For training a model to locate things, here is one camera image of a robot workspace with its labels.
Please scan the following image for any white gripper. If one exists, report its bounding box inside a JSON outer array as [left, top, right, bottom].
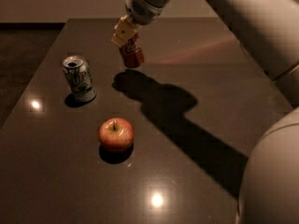
[[112, 0, 170, 48]]

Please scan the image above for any red coke can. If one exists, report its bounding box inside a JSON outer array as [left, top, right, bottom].
[[120, 34, 145, 68]]

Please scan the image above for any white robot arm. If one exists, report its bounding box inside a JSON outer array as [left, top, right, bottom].
[[112, 0, 299, 224]]

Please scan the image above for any green white soda can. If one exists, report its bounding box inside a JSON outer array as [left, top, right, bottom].
[[62, 55, 96, 103]]

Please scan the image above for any red apple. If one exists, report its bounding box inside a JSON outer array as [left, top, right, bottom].
[[98, 118, 135, 152]]

